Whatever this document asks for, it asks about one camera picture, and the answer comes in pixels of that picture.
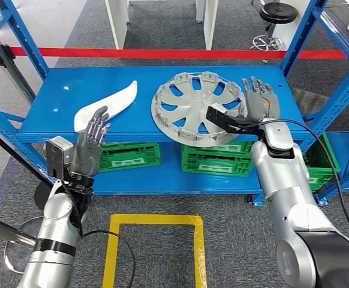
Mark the blue metal shelf rack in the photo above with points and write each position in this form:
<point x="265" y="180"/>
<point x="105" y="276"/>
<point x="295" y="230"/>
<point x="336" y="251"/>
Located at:
<point x="42" y="119"/>
<point x="342" y="147"/>

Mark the dark olive floor mat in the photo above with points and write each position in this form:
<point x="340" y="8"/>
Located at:
<point x="305" y="101"/>

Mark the white cabinet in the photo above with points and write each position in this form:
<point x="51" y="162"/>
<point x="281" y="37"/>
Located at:
<point x="291" y="16"/>

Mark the green open plastic crate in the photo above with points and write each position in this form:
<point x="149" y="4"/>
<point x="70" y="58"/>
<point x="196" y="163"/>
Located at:
<point x="324" y="177"/>

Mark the white desk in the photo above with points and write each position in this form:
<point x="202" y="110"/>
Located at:
<point x="210" y="20"/>

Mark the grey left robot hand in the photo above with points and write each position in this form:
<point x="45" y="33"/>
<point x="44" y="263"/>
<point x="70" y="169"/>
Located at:
<point x="87" y="159"/>

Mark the black stanchion with black base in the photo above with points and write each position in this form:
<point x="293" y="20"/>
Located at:
<point x="18" y="159"/>

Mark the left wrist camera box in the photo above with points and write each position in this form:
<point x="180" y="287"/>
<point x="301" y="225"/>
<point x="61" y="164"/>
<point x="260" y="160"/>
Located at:
<point x="57" y="157"/>

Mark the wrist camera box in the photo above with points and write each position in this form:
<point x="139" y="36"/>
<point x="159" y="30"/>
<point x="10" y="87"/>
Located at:
<point x="57" y="157"/>
<point x="222" y="119"/>

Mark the grey plastic wheel hubcap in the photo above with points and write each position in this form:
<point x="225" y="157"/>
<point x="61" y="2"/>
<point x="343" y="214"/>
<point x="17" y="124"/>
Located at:
<point x="189" y="107"/>

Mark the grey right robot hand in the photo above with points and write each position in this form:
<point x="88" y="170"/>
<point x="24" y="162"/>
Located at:
<point x="261" y="105"/>

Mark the black round stool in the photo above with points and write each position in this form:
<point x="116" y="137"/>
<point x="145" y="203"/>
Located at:
<point x="278" y="12"/>

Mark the green folded plastic crate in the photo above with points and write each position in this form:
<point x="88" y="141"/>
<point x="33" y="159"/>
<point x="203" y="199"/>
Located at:
<point x="126" y="148"/>
<point x="150" y="163"/>
<point x="237" y="148"/>
<point x="216" y="167"/>

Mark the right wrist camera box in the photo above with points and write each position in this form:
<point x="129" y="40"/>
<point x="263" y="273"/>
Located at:
<point x="222" y="119"/>

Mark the white curved plastic part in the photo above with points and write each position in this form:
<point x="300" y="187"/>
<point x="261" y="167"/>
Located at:
<point x="114" y="103"/>

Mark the long red barrier belt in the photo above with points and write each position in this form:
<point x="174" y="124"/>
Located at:
<point x="162" y="53"/>

